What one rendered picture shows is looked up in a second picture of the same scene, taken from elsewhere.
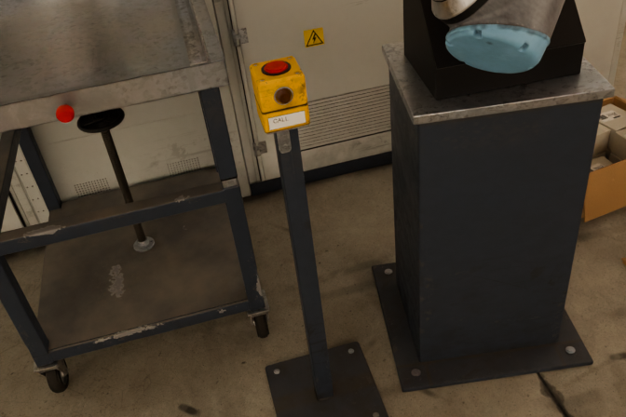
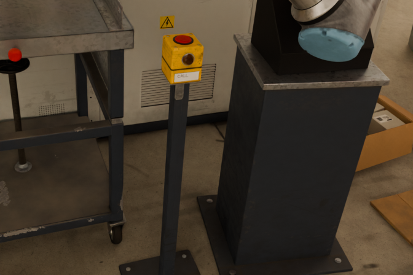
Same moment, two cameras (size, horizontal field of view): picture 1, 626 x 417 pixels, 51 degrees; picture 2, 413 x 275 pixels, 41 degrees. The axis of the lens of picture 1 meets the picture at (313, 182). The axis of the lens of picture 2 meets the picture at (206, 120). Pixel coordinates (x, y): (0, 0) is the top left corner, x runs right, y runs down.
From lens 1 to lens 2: 34 cm
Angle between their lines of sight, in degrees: 12
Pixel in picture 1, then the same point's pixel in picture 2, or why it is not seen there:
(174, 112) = (52, 65)
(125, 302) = (11, 210)
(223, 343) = (83, 247)
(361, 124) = (191, 91)
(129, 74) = (64, 32)
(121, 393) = not seen: outside the picture
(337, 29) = (184, 18)
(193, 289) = (67, 203)
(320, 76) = not seen: hidden behind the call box
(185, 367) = (54, 264)
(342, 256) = not seen: hidden behind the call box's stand
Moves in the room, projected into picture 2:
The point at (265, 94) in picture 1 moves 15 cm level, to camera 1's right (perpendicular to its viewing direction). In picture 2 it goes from (176, 56) to (238, 56)
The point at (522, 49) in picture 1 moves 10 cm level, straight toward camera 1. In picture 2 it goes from (349, 46) to (351, 66)
